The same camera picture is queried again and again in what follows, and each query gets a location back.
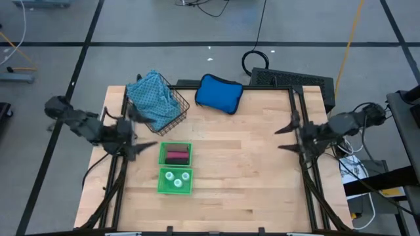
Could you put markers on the blue padded pouch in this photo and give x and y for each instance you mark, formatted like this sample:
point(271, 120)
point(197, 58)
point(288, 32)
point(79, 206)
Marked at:
point(219, 94)

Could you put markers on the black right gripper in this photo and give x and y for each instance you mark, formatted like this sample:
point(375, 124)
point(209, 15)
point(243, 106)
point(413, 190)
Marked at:
point(310, 137)

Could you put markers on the grey stand foot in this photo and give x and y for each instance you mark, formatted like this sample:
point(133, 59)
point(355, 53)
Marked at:
point(39, 3)
point(16, 78)

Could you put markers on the white printed paper sheet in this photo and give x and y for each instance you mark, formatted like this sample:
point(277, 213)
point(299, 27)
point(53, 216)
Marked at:
point(352, 168)

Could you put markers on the black perforated computer case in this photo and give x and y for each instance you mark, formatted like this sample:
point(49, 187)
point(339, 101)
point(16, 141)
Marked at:
point(288, 78)

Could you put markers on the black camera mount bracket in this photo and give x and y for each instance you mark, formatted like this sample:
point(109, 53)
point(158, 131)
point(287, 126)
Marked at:
point(169, 229)
point(261, 230)

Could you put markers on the white bottle cap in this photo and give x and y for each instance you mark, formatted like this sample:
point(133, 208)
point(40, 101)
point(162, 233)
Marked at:
point(185, 176)

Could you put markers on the black chair base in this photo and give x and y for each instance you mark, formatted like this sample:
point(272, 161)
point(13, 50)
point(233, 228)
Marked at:
point(4, 111)

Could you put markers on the white plastic medicine bottle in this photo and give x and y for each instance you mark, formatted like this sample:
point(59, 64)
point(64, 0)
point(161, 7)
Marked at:
point(178, 183)
point(169, 176)

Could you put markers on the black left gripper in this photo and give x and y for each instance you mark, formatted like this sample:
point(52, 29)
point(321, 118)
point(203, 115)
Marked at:
point(126, 136)

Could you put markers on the green plastic bin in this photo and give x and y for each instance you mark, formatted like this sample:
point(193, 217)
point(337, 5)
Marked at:
point(164, 188)
point(161, 154)

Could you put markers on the blue patterned cloth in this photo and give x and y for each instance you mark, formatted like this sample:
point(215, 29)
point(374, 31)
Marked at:
point(154, 98)

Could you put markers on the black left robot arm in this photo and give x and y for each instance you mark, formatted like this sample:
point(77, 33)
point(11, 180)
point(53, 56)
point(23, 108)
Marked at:
point(82, 124)

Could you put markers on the black desk beam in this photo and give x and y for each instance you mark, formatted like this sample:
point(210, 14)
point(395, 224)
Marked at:
point(377, 182)

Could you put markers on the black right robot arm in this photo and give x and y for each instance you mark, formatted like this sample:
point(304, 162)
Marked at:
point(344, 124)

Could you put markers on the grey side desk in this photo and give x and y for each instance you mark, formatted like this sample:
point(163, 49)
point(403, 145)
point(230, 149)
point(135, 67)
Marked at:
point(403, 137)

